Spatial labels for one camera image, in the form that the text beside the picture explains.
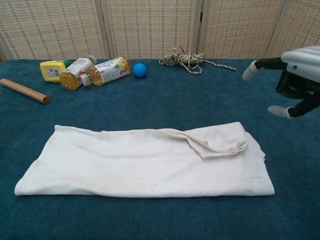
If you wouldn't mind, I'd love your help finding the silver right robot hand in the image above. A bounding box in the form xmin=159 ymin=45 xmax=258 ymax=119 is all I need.
xmin=241 ymin=45 xmax=320 ymax=120

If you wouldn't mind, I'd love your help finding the white T-shirt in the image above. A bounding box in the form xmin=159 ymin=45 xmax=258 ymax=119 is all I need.
xmin=13 ymin=121 xmax=276 ymax=199

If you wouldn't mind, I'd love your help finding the blue carpet table cover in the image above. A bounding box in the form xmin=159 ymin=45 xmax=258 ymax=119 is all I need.
xmin=0 ymin=57 xmax=320 ymax=240

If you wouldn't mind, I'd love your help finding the woven bamboo folding screen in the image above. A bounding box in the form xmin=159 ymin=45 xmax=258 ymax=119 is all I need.
xmin=0 ymin=0 xmax=320 ymax=63

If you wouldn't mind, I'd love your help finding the blue ball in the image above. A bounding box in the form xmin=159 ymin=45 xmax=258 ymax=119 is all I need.
xmin=132 ymin=62 xmax=147 ymax=79

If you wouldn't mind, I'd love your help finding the tea bottle with fruit label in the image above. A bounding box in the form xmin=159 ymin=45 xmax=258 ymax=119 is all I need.
xmin=80 ymin=56 xmax=133 ymax=87

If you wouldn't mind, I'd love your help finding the tea bottle with white label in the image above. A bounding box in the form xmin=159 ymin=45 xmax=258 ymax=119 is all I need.
xmin=59 ymin=55 xmax=98 ymax=91

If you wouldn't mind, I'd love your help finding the wooden rolling pin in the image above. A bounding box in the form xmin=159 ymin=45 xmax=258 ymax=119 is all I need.
xmin=0 ymin=78 xmax=51 ymax=105

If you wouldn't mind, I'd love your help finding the beige speckled rope bundle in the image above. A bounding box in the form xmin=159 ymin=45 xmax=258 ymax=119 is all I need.
xmin=159 ymin=45 xmax=237 ymax=75

